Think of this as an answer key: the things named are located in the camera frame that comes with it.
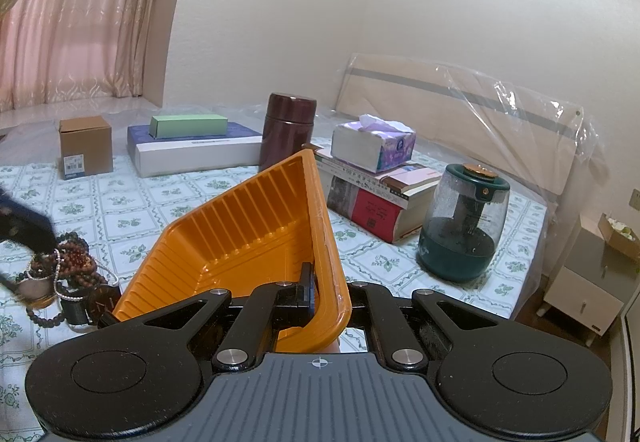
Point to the long blue white box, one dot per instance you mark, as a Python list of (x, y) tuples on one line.
[(195, 154)]

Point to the beige bed headboard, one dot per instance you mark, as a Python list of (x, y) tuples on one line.
[(450, 117)]

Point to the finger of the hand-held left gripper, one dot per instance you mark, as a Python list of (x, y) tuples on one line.
[(27, 224)]

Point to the brown cardboard box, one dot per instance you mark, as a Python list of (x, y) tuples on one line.
[(85, 142)]

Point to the purple white tissue box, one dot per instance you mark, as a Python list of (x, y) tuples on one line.
[(372, 144)]

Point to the brown cylindrical jar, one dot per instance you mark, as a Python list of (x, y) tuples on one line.
[(287, 132)]

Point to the green humidifier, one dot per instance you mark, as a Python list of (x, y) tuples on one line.
[(460, 227)]

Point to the white grey nightstand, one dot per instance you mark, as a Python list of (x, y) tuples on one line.
[(585, 282)]

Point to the green floral bed sheet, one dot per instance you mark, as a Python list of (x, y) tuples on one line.
[(130, 212)]

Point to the long green box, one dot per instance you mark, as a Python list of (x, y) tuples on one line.
[(187, 126)]

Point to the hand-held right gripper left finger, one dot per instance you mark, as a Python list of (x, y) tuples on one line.
[(306, 289)]

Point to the black wrist watch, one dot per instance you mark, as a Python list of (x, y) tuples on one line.
[(97, 302)]

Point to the wall outlet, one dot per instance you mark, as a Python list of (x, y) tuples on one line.
[(635, 200)]

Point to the pink cover book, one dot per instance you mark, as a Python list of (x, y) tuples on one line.
[(417, 182)]

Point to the orange plastic tray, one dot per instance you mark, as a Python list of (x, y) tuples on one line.
[(240, 232)]

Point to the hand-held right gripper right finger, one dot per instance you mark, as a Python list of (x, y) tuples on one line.
[(367, 298)]

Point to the clear plastic wrap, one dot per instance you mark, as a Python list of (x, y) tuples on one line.
[(525, 97)]

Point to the small open cardboard box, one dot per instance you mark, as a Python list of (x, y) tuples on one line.
[(617, 228)]

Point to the pink curtain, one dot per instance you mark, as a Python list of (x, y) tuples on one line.
[(85, 12)]

